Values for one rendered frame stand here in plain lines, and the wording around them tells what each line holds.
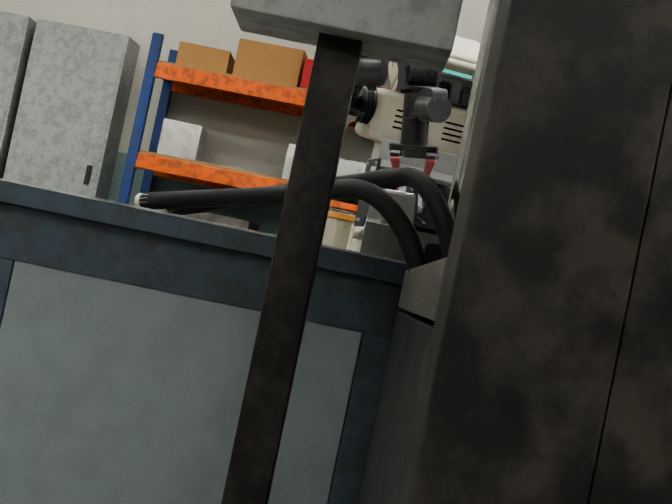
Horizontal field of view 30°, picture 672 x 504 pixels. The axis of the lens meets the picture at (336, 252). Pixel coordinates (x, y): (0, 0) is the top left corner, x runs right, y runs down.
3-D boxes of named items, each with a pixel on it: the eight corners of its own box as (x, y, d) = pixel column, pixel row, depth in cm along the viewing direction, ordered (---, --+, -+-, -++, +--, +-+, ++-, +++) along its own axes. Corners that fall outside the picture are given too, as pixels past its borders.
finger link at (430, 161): (433, 195, 262) (437, 150, 261) (399, 192, 262) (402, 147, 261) (432, 192, 269) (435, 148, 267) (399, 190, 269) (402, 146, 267)
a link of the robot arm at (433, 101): (434, 63, 265) (398, 61, 262) (461, 63, 255) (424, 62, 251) (431, 120, 267) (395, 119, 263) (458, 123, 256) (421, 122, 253)
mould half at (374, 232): (357, 260, 267) (370, 198, 267) (477, 285, 266) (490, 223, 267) (359, 254, 217) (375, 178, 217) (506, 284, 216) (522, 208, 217)
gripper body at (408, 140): (438, 156, 261) (440, 120, 260) (389, 152, 261) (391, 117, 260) (436, 154, 267) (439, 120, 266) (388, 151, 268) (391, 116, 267)
